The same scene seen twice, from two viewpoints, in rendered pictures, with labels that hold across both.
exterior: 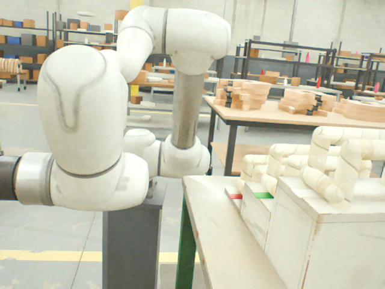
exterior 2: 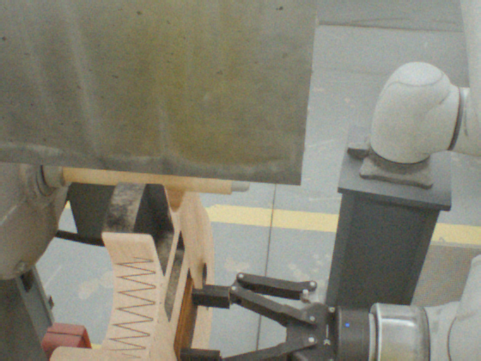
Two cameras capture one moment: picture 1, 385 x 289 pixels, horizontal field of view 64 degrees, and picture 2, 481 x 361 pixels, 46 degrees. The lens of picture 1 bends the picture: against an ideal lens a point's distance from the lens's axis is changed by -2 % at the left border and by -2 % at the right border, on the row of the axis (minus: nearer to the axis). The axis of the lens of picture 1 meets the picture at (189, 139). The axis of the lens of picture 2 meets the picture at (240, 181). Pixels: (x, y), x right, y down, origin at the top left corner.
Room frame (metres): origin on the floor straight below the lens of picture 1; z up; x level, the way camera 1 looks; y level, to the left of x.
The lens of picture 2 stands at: (0.09, 0.32, 1.65)
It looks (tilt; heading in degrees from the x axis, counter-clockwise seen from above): 41 degrees down; 15
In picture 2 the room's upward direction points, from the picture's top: straight up
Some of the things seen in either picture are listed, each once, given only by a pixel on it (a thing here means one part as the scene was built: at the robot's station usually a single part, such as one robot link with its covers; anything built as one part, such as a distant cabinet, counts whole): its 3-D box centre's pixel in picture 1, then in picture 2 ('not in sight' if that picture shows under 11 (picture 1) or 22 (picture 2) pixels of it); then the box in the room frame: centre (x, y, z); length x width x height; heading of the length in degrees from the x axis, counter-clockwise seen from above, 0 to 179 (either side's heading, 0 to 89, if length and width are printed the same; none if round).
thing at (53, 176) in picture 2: not in sight; (59, 166); (0.50, 0.64, 1.25); 0.05 x 0.02 x 0.05; 8
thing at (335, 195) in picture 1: (321, 183); not in sight; (0.50, -0.23, 1.12); 0.11 x 0.03 x 0.03; 12
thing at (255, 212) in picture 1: (307, 213); not in sight; (0.67, -0.29, 0.98); 0.27 x 0.16 x 0.09; 102
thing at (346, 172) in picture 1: (345, 177); not in sight; (0.46, -0.25, 1.15); 0.03 x 0.03 x 0.09
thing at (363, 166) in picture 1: (329, 164); not in sight; (0.63, -0.30, 1.12); 0.20 x 0.03 x 0.03; 101
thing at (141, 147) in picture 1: (139, 153); (413, 109); (1.32, 0.22, 0.87); 0.18 x 0.16 x 0.22; 92
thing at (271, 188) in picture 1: (274, 187); not in sight; (0.65, -0.20, 1.04); 0.11 x 0.03 x 0.03; 12
